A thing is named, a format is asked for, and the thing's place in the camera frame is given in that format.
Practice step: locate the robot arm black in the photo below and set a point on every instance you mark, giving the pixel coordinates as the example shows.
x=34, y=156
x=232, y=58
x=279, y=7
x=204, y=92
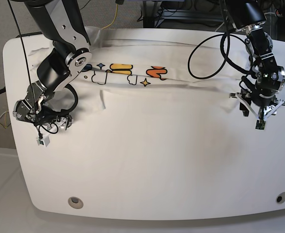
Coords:
x=61, y=22
x=264, y=79

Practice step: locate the white printed T-shirt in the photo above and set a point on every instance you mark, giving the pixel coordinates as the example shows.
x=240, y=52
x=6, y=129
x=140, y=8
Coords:
x=154, y=59

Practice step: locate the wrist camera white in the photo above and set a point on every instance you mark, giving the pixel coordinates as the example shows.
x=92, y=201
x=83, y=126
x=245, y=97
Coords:
x=43, y=140
x=260, y=124

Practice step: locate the grey table grommet left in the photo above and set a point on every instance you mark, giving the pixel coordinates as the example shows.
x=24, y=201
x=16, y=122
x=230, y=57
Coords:
x=75, y=203

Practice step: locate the black aluminium frame rack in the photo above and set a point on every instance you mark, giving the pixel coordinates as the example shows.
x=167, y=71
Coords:
x=199, y=12

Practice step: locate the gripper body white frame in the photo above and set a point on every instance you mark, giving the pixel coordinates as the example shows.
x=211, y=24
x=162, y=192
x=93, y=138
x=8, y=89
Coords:
x=260, y=106
x=54, y=125

